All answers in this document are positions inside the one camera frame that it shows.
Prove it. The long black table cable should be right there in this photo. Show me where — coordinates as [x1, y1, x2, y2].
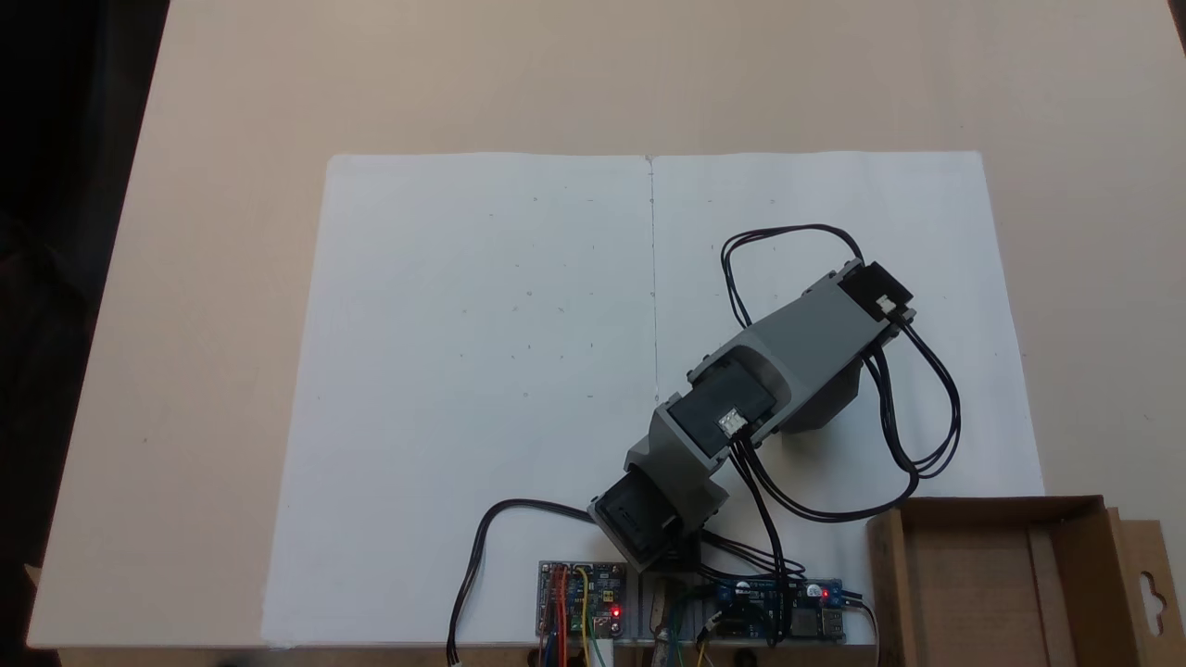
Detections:
[447, 497, 605, 667]

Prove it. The blue circuit board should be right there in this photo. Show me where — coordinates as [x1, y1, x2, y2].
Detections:
[706, 574, 850, 643]

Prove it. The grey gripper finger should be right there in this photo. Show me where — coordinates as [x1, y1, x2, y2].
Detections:
[779, 357, 865, 435]

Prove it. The coloured jumper wire bundle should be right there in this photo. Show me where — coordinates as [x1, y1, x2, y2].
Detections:
[540, 563, 614, 667]

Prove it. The white paper sheet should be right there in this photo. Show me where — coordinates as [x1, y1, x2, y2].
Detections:
[261, 150, 1048, 649]

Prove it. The brown cardboard box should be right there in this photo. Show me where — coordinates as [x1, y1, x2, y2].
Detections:
[866, 496, 1170, 667]

